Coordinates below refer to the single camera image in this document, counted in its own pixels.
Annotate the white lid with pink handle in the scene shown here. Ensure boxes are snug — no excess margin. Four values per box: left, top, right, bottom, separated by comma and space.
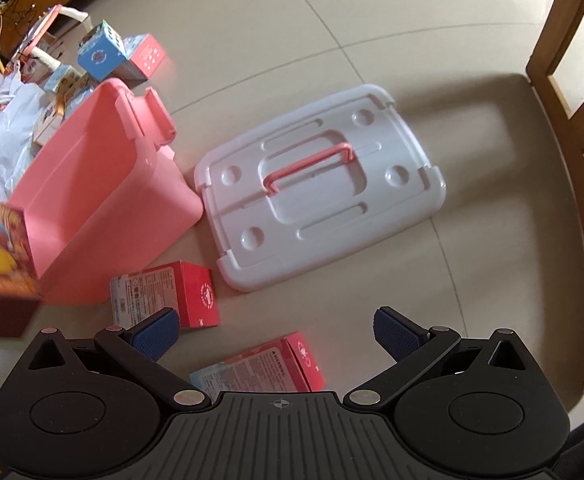
194, 84, 446, 292

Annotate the pink plastic storage bin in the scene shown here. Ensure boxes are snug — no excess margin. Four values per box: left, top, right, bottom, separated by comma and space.
8, 78, 203, 306

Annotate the white plastic bag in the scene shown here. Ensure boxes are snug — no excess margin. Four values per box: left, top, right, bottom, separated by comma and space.
0, 70, 47, 203

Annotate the blue cube box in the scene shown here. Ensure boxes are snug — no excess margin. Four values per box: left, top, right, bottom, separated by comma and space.
77, 21, 126, 81

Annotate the red box with white label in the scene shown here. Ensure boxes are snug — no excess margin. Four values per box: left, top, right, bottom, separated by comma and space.
110, 261, 220, 330

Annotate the pink box with cloud print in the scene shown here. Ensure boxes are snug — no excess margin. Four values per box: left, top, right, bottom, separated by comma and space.
189, 332, 326, 400

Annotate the pink dotted cube box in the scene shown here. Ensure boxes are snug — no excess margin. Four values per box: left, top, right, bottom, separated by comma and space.
114, 34, 165, 84

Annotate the dark red cartoon box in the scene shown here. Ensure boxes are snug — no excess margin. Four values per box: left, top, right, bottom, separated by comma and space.
0, 202, 42, 338

